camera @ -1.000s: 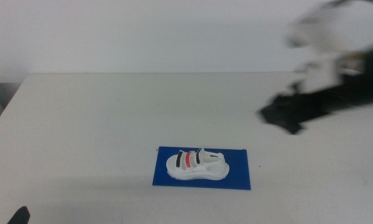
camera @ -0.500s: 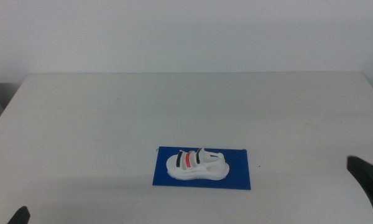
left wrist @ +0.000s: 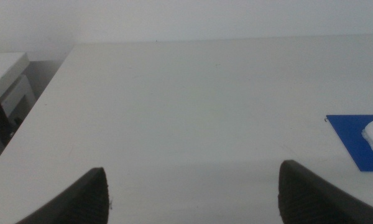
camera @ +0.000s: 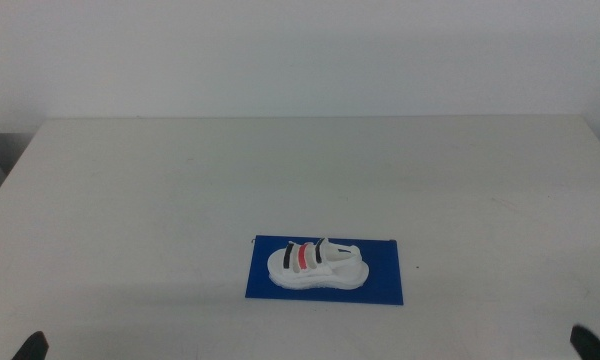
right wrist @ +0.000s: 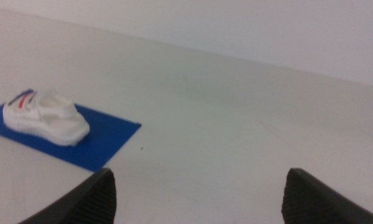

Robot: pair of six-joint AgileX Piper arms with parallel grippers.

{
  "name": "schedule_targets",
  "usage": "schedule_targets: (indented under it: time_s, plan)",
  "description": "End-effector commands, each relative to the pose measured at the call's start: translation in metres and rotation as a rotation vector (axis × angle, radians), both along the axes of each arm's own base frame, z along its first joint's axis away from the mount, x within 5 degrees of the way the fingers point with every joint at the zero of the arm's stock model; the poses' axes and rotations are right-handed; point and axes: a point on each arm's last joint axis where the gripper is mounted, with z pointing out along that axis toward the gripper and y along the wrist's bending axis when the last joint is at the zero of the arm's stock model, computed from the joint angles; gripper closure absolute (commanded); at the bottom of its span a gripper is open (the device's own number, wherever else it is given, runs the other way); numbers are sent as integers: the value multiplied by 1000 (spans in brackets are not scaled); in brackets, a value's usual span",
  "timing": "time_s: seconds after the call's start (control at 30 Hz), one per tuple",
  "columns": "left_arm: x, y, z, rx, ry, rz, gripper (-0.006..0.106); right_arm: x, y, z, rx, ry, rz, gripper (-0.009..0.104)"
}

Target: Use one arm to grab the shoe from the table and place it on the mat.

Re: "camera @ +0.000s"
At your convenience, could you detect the white strappy sandal shoe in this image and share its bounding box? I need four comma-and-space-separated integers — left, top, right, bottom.
266, 237, 371, 292

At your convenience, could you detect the blue rectangular mat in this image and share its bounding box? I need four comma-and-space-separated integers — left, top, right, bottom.
244, 234, 405, 306

